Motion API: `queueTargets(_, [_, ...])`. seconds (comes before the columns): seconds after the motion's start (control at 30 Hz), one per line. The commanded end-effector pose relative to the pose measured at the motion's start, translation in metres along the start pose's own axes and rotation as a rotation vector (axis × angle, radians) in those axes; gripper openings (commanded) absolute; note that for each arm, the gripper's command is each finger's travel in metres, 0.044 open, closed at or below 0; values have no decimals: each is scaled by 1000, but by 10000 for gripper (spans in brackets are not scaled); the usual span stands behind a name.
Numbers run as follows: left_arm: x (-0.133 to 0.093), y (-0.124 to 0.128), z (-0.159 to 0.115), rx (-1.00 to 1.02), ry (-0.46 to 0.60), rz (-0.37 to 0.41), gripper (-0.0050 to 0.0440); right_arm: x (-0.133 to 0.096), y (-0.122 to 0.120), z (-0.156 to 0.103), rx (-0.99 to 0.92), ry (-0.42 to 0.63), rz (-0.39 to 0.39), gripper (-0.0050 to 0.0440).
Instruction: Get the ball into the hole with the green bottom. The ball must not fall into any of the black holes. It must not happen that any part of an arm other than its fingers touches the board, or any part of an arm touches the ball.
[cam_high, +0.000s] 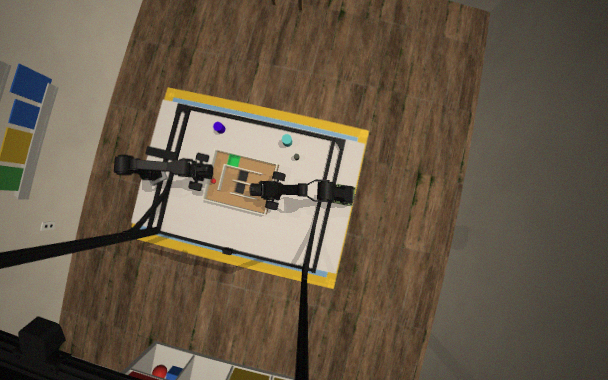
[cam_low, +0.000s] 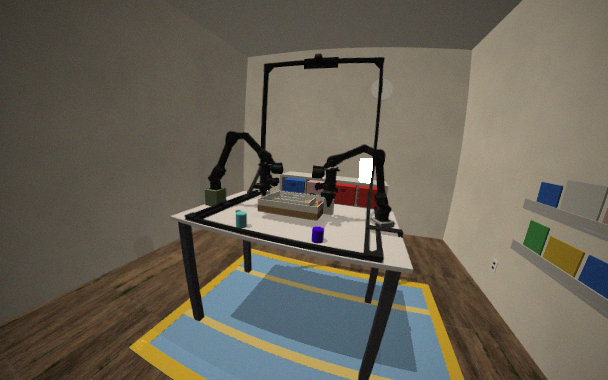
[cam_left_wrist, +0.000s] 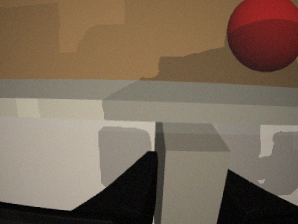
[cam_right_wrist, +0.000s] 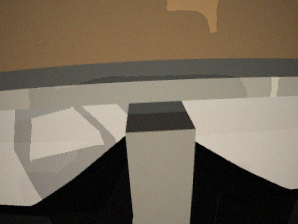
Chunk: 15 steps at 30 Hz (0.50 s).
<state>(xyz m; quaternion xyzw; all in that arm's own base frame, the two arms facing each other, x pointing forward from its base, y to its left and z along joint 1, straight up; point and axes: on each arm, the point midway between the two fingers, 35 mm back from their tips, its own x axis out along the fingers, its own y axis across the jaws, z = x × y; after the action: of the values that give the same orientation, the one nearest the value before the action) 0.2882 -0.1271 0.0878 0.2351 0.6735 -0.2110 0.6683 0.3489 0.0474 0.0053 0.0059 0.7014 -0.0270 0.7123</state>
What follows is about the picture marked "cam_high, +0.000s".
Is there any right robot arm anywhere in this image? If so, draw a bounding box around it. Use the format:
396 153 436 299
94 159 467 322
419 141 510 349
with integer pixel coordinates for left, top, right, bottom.
249 179 353 205

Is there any purple cylinder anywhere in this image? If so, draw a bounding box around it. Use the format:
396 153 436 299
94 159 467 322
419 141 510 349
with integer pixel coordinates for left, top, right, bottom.
213 122 226 134

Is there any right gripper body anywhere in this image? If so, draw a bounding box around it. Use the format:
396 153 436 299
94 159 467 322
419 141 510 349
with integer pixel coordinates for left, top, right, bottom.
265 171 286 210

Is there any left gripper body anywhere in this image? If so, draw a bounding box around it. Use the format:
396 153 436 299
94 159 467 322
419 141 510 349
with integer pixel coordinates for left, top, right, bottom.
188 153 210 191

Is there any teal cylinder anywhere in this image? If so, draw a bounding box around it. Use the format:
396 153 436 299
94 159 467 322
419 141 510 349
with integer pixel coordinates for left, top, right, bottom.
282 134 292 147

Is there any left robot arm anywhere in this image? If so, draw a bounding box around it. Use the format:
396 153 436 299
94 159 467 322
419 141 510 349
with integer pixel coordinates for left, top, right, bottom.
114 154 214 181

